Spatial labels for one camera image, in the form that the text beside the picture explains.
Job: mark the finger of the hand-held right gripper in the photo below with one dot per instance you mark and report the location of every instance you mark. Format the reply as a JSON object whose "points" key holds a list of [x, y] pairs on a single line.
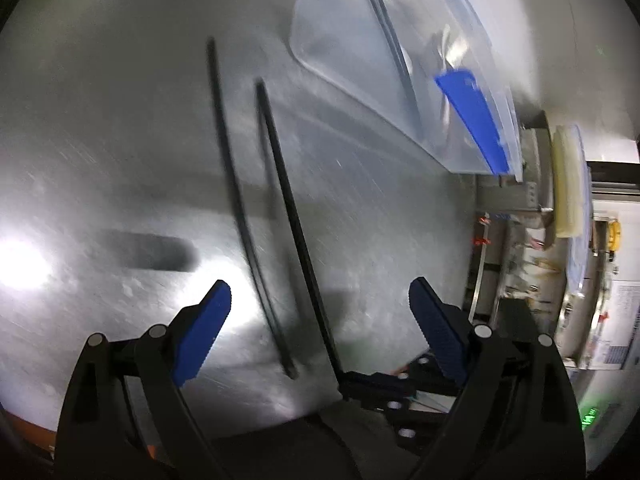
{"points": [[410, 425], [375, 385]]}

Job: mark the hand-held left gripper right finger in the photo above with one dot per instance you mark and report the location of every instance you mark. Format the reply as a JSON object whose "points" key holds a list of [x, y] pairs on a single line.
{"points": [[440, 330]]}

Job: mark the clear plastic box blue latches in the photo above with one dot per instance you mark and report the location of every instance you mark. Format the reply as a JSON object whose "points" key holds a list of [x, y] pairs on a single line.
{"points": [[360, 50]]}

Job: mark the black chopstick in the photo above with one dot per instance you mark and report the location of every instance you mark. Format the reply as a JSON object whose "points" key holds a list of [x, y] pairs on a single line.
{"points": [[235, 185], [290, 200], [387, 45], [400, 60]]}

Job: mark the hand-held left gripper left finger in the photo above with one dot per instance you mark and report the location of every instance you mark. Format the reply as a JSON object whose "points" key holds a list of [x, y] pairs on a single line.
{"points": [[205, 330]]}

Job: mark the yellow object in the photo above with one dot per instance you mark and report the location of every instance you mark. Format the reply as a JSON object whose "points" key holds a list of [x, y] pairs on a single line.
{"points": [[614, 235]]}

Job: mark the clear box lid blue rim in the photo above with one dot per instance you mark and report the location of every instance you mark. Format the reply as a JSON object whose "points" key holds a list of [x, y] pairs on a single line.
{"points": [[567, 185]]}

